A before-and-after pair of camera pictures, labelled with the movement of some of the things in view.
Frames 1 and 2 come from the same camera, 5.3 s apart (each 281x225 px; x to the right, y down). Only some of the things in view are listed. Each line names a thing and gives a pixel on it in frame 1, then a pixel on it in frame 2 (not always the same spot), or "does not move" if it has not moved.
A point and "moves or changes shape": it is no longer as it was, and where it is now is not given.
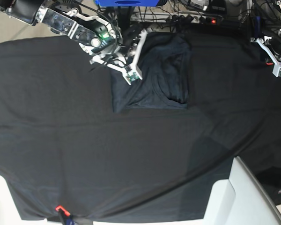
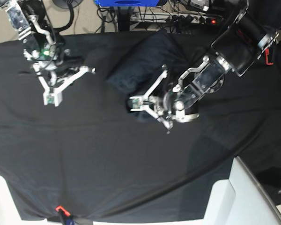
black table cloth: x=65 y=155 does not move
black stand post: x=123 y=17 does not move
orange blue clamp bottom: x=66 y=218 does not move
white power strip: x=194 y=19 does not move
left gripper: x=130 y=36 -> x=54 y=68
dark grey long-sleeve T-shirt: x=165 y=63 moves or changes shape
